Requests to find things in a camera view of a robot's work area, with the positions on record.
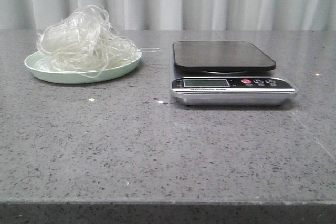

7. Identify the white vermicelli bundle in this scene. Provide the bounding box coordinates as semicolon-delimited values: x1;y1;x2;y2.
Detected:
36;5;160;76

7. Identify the light green plate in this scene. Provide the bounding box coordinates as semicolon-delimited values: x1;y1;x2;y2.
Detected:
24;51;142;84

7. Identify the silver digital kitchen scale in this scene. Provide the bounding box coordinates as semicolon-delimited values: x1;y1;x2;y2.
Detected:
171;41;298;106

